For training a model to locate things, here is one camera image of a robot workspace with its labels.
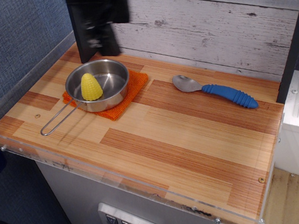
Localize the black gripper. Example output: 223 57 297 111
81 4 120 56

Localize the yellow toy corn cob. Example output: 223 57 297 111
81 73 103 101

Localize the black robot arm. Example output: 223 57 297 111
66 0 130 63

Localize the small steel saucepan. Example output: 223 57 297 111
40 59 130 136

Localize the orange knitted cloth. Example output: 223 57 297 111
60 68 153 126

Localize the clear acrylic left guard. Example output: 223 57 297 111
0 31 75 119

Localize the clear acrylic guard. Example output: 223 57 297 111
0 102 282 224
0 31 75 119

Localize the clear acrylic front guard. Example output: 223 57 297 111
0 102 282 224

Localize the black left vertical post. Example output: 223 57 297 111
66 0 97 63

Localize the black vertical post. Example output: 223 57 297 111
66 0 97 63
276 13 299 104

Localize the blue handled metal spoon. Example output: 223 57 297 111
172 75 258 109

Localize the black right vertical post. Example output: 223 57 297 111
276 13 299 104

